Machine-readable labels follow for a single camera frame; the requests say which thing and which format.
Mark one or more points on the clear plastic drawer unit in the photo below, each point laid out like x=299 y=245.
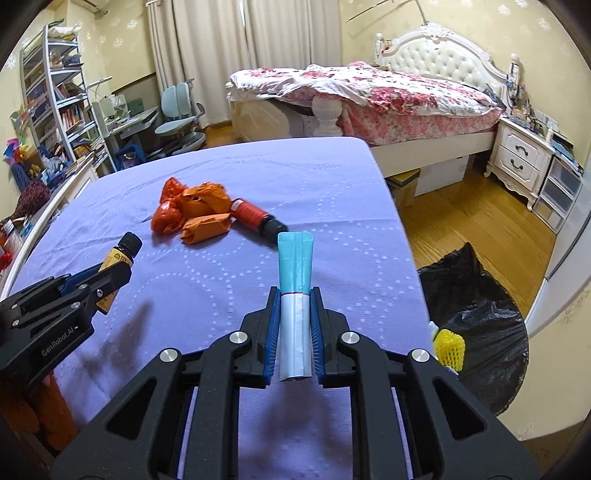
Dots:
x=558 y=189

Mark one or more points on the brown cardboard box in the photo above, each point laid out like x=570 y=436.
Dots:
x=404 y=187

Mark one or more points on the light blue desk chair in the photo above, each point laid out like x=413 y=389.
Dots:
x=178 y=104

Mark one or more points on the white tufted bed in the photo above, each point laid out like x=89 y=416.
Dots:
x=438 y=55

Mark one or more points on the white bed rail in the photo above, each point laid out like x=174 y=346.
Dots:
x=60 y=194

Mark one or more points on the yellow foam fruit net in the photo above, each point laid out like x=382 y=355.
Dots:
x=448 y=346

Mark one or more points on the white nightstand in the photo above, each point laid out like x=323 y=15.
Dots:
x=517 y=157

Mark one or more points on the dark red fluffy duster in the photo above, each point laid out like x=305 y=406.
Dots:
x=30 y=198

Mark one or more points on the folded orange plastic wrapper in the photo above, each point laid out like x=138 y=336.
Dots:
x=205 y=228

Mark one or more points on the white wardrobe door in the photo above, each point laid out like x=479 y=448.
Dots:
x=568 y=258

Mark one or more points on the colourful paper pinwheel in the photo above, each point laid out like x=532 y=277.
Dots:
x=14 y=150

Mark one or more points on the floral quilt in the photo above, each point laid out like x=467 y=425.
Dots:
x=406 y=106

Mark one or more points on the black trash bag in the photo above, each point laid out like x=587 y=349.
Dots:
x=485 y=323

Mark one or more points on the stack of books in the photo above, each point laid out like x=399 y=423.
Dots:
x=568 y=152

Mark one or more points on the blue plastic crate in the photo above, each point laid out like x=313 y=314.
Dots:
x=130 y=158

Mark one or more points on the white storage box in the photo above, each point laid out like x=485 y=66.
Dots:
x=443 y=175

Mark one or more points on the teal and white tube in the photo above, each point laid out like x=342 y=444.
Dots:
x=295 y=267

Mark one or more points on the white study desk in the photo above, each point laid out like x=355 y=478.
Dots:
x=134 y=122

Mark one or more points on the red plastic bag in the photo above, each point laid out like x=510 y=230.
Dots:
x=168 y=217

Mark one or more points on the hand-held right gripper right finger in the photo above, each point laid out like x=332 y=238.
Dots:
x=318 y=332

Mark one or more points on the nightstand clutter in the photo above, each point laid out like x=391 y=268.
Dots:
x=526 y=101

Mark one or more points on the person's left forearm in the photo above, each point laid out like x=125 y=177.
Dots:
x=41 y=415

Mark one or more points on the red bottle with black cap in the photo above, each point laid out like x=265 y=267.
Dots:
x=251 y=214

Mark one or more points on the beige curtain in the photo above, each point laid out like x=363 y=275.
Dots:
x=194 y=55
x=291 y=32

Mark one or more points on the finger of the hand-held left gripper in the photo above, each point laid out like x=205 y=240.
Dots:
x=74 y=282
x=106 y=281

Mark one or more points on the white air conditioner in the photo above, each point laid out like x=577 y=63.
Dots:
x=90 y=3

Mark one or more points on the crumpled orange plastic bag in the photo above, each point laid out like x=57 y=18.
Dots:
x=207 y=196

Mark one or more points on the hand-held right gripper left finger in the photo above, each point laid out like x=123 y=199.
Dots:
x=272 y=332

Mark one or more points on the purple quilted bed cover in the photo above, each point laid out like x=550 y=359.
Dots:
x=277 y=184

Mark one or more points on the white bookshelf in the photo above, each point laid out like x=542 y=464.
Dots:
x=55 y=101

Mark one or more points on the brown bottle with yellow label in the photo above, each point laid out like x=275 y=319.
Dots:
x=117 y=256

